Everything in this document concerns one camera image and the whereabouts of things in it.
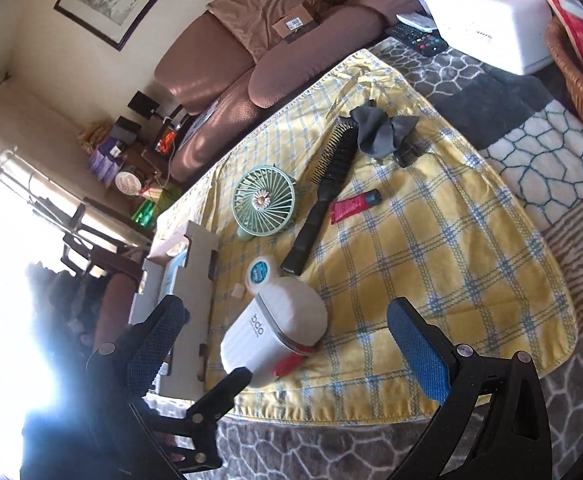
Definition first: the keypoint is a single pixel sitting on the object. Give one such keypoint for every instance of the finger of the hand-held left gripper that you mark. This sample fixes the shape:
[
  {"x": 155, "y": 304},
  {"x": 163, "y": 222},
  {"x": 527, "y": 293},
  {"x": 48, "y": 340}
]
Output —
[{"x": 206, "y": 410}]

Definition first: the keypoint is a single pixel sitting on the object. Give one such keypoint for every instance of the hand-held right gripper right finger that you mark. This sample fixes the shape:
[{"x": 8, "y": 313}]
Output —
[{"x": 416, "y": 355}]

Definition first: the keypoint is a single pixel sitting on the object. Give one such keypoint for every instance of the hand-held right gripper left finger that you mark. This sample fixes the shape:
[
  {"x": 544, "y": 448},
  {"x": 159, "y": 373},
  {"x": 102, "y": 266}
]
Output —
[{"x": 156, "y": 340}]

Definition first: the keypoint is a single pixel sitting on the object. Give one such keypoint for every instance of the cardboard box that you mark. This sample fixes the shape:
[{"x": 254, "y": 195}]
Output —
[{"x": 196, "y": 280}]

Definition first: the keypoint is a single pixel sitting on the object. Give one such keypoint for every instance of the white ribbed case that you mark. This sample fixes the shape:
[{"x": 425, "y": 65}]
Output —
[{"x": 271, "y": 325}]

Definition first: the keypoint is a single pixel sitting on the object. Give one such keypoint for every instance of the round blue white container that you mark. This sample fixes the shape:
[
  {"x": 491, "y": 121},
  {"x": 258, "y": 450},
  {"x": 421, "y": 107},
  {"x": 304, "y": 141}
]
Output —
[{"x": 262, "y": 272}]

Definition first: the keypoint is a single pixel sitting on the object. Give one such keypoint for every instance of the black hairbrush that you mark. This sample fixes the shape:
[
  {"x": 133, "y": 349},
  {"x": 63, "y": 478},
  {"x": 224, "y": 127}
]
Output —
[{"x": 316, "y": 210}]

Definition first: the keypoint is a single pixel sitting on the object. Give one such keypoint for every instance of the blue white flat pack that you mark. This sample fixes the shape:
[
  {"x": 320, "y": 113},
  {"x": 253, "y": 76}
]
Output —
[{"x": 175, "y": 272}]

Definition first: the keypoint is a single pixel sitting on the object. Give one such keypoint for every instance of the yellow plaid cloth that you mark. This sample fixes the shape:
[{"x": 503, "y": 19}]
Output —
[{"x": 421, "y": 260}]

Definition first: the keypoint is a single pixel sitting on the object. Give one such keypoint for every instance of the pile of dark clothes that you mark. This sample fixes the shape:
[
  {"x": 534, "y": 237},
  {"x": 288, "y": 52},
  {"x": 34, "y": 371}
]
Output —
[{"x": 66, "y": 305}]

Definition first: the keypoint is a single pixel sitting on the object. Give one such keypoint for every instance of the wooden chair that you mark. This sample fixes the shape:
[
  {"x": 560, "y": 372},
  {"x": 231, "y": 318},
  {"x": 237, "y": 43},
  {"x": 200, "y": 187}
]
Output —
[{"x": 101, "y": 250}]

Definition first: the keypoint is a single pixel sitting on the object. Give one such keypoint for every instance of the green shiny packet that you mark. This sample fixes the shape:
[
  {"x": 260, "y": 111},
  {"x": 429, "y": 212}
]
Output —
[{"x": 144, "y": 212}]

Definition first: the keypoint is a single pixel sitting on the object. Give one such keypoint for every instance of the green bag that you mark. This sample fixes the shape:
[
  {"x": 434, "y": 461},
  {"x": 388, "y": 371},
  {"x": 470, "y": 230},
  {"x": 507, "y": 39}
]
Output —
[{"x": 170, "y": 197}]

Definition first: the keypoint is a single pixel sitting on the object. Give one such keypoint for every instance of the round tin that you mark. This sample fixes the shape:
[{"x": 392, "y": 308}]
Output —
[{"x": 129, "y": 180}]

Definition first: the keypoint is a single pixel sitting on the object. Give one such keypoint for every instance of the red tube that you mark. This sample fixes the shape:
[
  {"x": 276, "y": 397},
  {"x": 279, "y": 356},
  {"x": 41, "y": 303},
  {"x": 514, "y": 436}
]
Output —
[{"x": 351, "y": 206}]

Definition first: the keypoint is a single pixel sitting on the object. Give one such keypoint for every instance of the green handheld fan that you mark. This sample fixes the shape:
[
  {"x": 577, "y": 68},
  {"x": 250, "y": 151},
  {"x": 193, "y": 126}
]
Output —
[{"x": 264, "y": 200}]

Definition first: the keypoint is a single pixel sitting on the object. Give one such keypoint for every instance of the purple box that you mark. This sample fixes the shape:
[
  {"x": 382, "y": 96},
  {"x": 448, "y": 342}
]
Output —
[
  {"x": 102, "y": 167},
  {"x": 96, "y": 149}
]

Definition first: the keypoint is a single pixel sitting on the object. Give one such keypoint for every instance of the metal rack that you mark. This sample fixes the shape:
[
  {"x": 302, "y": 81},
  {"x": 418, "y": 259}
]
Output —
[{"x": 36, "y": 200}]

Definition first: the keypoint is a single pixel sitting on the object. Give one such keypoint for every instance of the orange gadget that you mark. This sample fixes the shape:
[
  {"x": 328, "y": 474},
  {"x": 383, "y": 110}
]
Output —
[{"x": 165, "y": 141}]

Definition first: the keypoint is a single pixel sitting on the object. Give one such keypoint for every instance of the white blue paper sheet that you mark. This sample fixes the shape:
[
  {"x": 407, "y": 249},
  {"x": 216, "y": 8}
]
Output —
[{"x": 201, "y": 120}]

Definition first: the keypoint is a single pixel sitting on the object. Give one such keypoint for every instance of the black power adapter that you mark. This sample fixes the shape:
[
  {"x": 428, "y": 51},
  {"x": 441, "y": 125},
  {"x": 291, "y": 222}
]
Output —
[{"x": 142, "y": 104}]

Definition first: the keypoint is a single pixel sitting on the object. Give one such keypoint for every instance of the brown sofa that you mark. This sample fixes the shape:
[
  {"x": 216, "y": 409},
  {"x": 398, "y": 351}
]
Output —
[{"x": 221, "y": 45}]

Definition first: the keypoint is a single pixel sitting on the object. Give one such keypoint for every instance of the wicker basket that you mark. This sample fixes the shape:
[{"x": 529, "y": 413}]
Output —
[{"x": 576, "y": 85}]

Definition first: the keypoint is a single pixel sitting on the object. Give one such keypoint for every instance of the black remote control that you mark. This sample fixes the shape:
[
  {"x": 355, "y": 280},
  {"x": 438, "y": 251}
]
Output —
[{"x": 416, "y": 40}]

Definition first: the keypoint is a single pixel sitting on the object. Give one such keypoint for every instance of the white remote control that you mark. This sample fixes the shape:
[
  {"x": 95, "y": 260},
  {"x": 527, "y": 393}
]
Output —
[{"x": 415, "y": 20}]

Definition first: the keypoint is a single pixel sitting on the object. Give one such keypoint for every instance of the white storage box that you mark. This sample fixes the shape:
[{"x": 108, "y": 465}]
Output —
[{"x": 486, "y": 25}]

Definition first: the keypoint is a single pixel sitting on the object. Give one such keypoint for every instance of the small cardboard parcel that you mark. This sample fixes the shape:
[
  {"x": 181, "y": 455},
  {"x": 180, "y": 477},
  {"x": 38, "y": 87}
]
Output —
[{"x": 296, "y": 22}]

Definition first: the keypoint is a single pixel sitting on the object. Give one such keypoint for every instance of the red packet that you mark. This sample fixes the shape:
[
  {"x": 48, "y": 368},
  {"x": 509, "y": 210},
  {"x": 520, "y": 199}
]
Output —
[{"x": 571, "y": 15}]

